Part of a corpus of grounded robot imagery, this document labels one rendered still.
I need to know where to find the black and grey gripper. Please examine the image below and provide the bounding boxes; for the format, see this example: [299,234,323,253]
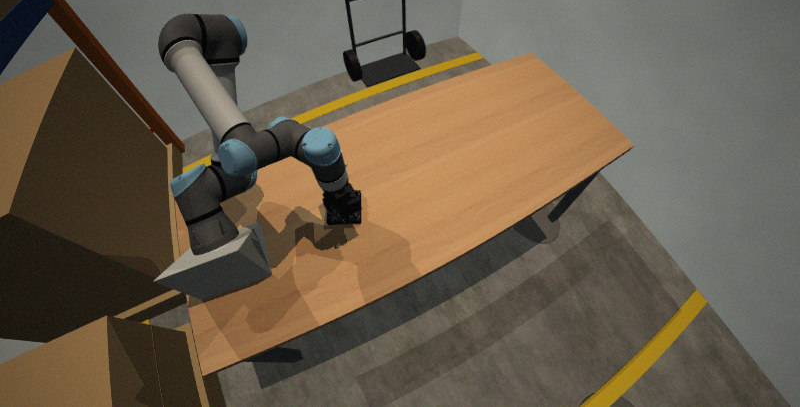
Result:
[322,179,362,223]

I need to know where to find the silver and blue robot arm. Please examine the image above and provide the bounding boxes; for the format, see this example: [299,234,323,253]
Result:
[158,14,348,255]

